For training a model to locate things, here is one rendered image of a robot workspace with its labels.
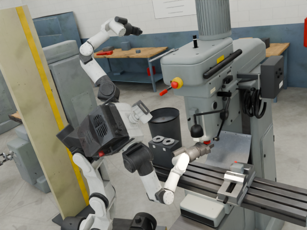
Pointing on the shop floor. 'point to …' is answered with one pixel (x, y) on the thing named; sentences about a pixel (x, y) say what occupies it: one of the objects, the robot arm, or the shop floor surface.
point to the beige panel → (41, 111)
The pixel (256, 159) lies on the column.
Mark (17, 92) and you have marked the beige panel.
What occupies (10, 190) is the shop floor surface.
